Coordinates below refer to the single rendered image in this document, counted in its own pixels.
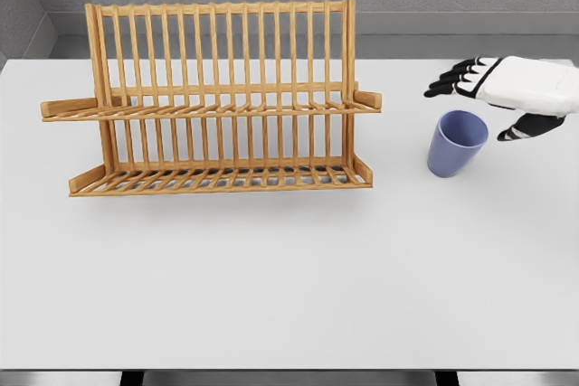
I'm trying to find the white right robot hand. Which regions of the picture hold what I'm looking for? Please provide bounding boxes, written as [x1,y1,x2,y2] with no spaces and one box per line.
[423,55,579,143]

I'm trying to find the blue plastic cup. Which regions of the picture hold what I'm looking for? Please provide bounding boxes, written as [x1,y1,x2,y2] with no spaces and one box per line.
[427,109,489,179]

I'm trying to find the wooden two-tier dish rack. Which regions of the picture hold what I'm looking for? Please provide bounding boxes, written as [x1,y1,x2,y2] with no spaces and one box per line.
[40,0,383,198]

